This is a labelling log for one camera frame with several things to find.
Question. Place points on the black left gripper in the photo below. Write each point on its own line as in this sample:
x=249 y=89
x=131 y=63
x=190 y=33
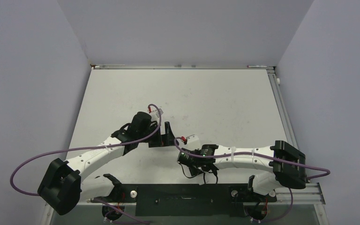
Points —
x=167 y=139

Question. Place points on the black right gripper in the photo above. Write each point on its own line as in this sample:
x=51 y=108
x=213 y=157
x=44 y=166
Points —
x=195 y=171

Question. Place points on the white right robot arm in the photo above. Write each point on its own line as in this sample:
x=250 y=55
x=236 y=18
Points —
x=279 y=165

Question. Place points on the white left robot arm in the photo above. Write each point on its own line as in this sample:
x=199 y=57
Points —
x=65 y=183

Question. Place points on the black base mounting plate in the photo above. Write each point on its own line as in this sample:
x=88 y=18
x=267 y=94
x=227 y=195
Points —
x=188 y=199

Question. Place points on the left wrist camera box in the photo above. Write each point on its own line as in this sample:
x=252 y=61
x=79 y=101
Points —
x=156 y=114

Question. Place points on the aluminium frame rail back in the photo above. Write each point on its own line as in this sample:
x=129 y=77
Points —
x=180 y=66

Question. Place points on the aluminium frame rail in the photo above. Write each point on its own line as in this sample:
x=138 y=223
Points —
x=180 y=66
x=312 y=194

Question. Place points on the aluminium frame rail right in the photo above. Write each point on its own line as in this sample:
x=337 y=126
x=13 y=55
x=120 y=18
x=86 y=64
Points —
x=312 y=194

